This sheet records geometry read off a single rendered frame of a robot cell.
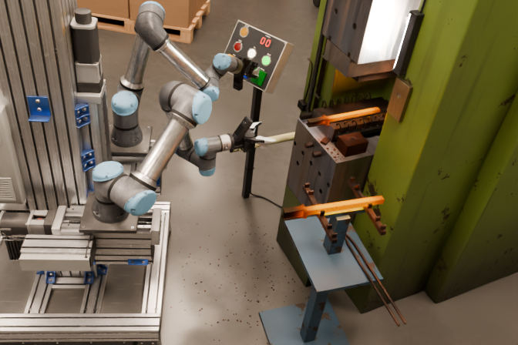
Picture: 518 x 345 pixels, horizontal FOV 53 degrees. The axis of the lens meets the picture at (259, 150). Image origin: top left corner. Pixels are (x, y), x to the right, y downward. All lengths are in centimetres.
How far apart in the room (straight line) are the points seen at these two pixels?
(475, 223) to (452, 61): 101
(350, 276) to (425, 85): 83
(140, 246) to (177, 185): 132
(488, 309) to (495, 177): 99
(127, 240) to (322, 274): 82
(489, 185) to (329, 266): 87
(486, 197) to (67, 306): 204
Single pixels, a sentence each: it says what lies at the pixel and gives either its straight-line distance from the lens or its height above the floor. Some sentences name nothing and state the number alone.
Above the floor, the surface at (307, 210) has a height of 97.
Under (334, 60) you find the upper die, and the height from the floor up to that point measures 130.
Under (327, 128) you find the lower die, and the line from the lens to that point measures 255.
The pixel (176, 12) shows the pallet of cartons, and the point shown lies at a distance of 521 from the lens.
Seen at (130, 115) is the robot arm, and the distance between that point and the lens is 247.
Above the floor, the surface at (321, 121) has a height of 101.
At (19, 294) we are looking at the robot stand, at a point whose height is 21.
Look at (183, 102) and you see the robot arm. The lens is 201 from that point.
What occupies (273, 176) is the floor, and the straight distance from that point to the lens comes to 369.
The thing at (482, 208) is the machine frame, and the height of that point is 75.
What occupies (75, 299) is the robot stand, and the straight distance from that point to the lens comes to 274.
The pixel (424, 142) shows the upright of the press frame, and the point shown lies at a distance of 223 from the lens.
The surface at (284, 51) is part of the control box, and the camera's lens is 274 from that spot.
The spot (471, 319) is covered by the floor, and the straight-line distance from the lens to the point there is 326.
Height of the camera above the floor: 238
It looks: 38 degrees down
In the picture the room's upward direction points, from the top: 7 degrees clockwise
